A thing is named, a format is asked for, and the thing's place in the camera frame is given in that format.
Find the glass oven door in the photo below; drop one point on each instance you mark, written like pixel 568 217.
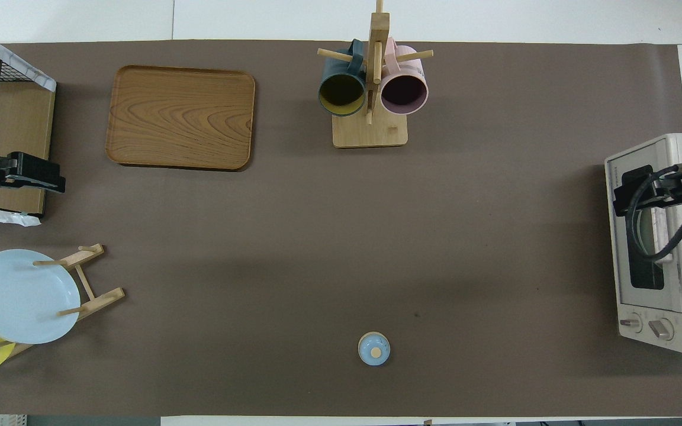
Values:
pixel 675 293

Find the silver oven knob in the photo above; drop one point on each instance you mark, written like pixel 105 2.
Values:
pixel 631 323
pixel 662 329

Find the wooden step shelf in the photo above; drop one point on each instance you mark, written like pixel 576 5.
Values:
pixel 21 148

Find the white checkered cloth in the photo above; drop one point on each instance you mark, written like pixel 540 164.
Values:
pixel 21 64

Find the light blue plate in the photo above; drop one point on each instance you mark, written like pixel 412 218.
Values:
pixel 21 299

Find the wooden plate rack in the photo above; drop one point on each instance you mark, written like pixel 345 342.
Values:
pixel 103 299

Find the brown wooden tray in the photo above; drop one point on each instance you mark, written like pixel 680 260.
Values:
pixel 181 118

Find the pink mug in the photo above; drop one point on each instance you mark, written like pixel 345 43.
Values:
pixel 404 94

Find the wooden mug tree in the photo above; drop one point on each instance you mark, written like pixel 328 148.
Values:
pixel 370 133

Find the brown table mat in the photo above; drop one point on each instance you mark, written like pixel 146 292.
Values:
pixel 317 236

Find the blue call bell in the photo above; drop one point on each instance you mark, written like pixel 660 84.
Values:
pixel 373 350

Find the dark teal mug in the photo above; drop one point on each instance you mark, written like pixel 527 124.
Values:
pixel 341 93

